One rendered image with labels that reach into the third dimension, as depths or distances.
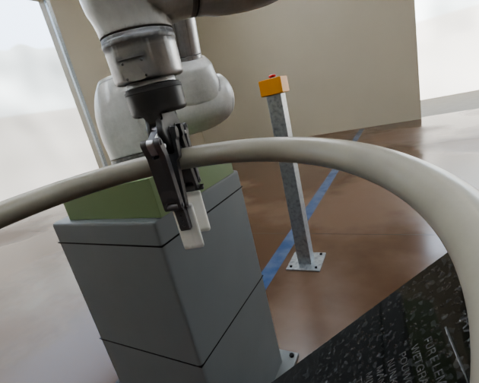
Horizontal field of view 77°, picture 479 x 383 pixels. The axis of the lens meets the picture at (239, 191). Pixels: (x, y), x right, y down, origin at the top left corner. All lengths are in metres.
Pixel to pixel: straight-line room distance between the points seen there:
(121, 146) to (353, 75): 5.92
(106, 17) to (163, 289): 0.57
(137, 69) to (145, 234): 0.41
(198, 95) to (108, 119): 0.24
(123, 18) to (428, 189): 0.34
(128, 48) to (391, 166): 0.30
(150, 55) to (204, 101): 0.51
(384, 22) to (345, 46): 0.70
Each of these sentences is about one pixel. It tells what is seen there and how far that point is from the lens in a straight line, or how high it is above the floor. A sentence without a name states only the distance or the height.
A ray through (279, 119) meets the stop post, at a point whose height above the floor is 0.87.
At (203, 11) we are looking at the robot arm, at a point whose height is 1.12.
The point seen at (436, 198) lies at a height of 0.93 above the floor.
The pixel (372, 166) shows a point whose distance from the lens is 0.26.
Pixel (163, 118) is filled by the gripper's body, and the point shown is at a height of 1.00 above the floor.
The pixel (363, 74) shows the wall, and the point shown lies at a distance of 6.51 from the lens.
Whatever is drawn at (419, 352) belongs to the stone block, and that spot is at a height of 0.78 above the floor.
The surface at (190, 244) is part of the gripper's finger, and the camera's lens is 0.46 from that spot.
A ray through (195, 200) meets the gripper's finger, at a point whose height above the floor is 0.87.
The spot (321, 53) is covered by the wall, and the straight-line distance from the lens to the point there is 6.64.
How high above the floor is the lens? 1.00
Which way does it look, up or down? 16 degrees down
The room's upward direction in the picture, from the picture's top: 13 degrees counter-clockwise
